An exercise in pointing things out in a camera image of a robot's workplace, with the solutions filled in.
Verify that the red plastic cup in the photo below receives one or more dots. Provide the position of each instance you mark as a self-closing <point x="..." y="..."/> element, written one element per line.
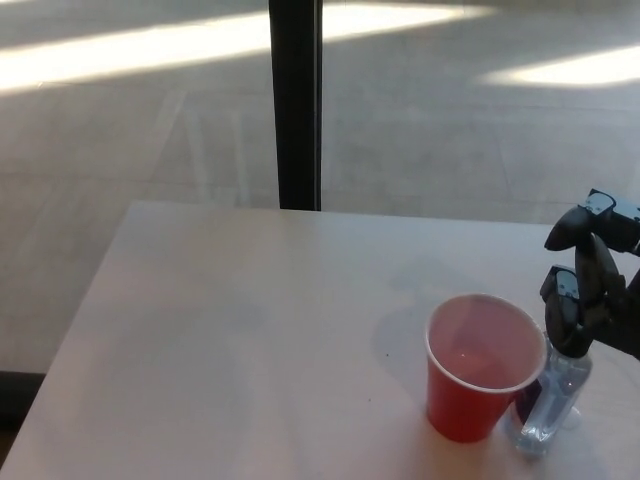
<point x="462" y="400"/>

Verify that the black vertical window post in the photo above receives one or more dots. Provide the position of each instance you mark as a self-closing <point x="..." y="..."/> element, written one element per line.
<point x="296" y="100"/>

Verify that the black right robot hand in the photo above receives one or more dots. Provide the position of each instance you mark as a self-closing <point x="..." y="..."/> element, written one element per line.
<point x="595" y="285"/>

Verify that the clear soap pump bottle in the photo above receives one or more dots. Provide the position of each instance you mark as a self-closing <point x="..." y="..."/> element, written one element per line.
<point x="552" y="387"/>

